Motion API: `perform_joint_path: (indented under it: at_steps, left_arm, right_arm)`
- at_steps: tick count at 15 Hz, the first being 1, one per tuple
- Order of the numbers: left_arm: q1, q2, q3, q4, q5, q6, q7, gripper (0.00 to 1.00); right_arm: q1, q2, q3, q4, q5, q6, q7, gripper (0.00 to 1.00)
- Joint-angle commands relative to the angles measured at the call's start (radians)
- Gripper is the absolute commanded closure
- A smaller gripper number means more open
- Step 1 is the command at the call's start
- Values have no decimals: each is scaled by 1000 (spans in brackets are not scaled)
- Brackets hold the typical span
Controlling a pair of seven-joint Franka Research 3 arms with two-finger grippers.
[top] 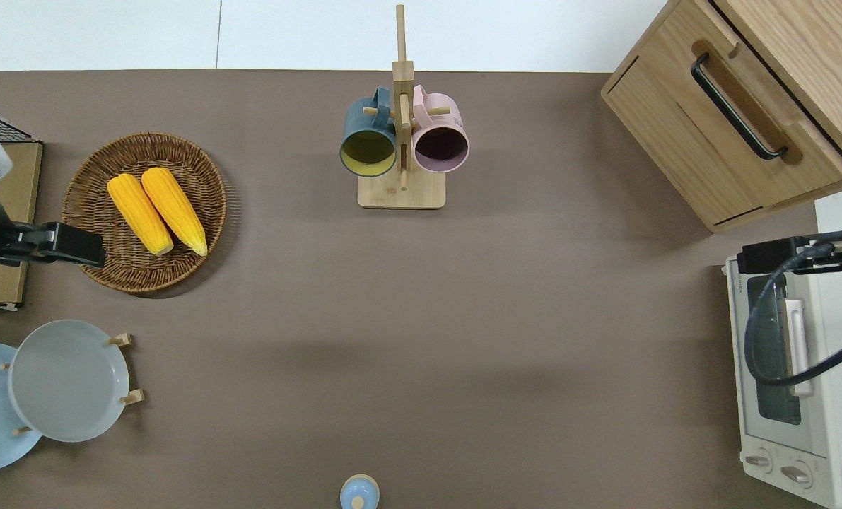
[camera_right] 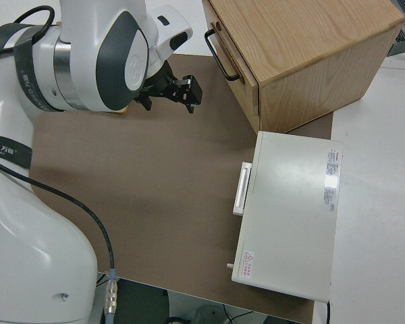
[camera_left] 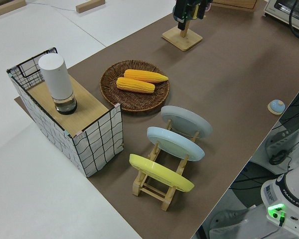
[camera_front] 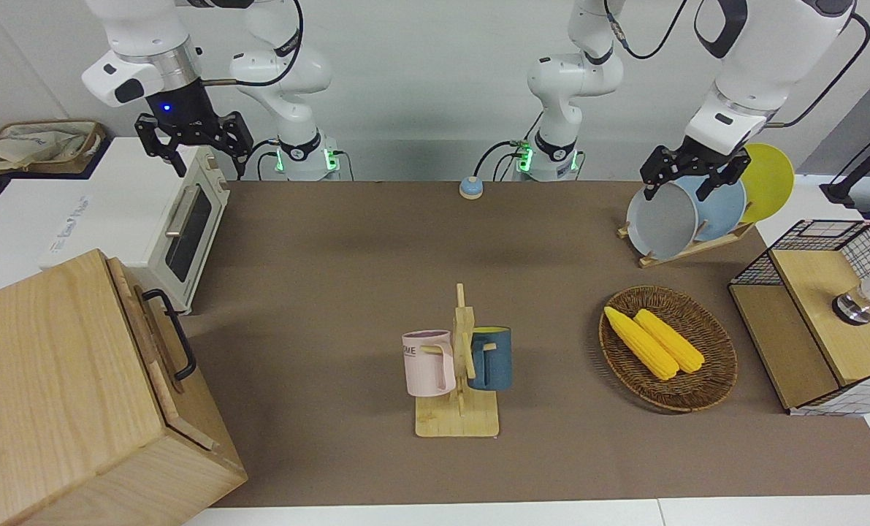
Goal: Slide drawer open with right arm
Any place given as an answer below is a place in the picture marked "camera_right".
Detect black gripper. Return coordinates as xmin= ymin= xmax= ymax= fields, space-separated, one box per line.
xmin=134 ymin=60 xmax=204 ymax=115

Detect black metal drawer handle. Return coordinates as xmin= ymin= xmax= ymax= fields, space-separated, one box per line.
xmin=204 ymin=28 xmax=241 ymax=82

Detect light wooden drawer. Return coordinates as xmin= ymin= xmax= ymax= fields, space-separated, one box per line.
xmin=202 ymin=6 xmax=257 ymax=94

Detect brown table mat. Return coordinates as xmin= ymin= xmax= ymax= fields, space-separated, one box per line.
xmin=28 ymin=53 xmax=335 ymax=324

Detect light wooden cabinet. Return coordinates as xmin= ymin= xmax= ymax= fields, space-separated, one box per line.
xmin=202 ymin=0 xmax=405 ymax=134

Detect white toaster oven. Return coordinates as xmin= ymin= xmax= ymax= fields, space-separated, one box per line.
xmin=231 ymin=130 xmax=344 ymax=302

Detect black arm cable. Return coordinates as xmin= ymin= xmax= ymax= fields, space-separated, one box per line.
xmin=0 ymin=5 xmax=122 ymax=324

